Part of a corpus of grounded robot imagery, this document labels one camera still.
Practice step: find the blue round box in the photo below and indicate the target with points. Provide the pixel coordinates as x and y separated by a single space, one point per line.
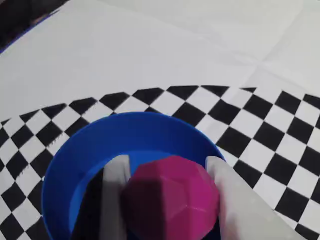
75 162

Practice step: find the white checkerboard paper mat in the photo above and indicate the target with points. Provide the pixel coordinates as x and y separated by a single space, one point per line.
150 50

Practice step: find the pink faceted ball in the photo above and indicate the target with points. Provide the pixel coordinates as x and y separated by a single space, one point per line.
175 197

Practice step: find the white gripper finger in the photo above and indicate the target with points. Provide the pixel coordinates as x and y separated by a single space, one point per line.
245 215
112 195

